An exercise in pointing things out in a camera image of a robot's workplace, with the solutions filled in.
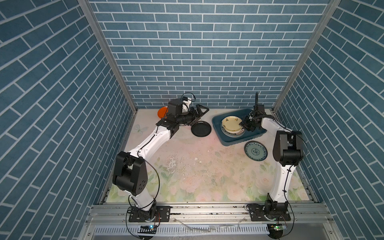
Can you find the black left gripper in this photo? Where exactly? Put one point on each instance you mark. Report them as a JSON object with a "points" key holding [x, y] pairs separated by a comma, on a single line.
{"points": [[194, 117]]}

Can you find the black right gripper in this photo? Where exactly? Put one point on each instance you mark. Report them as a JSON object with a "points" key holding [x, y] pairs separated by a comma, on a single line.
{"points": [[243, 124]]}

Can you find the yellow floral plate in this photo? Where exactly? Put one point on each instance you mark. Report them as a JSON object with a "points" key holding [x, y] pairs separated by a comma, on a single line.
{"points": [[232, 125]]}

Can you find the green rim plate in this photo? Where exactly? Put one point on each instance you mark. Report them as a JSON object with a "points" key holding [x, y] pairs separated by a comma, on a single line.
{"points": [[233, 135]]}

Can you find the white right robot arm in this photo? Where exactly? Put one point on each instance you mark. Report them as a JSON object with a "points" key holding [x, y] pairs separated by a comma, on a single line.
{"points": [[288, 150]]}

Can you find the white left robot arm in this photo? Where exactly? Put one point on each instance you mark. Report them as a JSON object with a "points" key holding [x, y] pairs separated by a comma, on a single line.
{"points": [[130, 170]]}

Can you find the teal plastic bin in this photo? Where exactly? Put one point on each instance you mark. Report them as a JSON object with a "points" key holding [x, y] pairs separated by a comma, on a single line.
{"points": [[246, 136]]}

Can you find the black plate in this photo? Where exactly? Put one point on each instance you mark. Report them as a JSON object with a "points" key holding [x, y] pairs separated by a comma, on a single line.
{"points": [[201, 129]]}

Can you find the green blue floral plate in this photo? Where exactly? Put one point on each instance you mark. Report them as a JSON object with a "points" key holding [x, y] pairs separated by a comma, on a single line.
{"points": [[256, 151]]}

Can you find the orange plate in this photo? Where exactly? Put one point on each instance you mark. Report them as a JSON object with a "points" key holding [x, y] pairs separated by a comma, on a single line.
{"points": [[162, 112]]}

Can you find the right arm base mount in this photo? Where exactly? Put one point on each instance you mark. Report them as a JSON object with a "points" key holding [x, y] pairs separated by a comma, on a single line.
{"points": [[267, 212]]}

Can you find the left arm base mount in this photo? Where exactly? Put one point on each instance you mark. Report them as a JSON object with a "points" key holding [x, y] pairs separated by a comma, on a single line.
{"points": [[155, 213]]}

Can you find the aluminium front rail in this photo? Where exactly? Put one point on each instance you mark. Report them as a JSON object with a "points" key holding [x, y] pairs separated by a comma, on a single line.
{"points": [[212, 221]]}

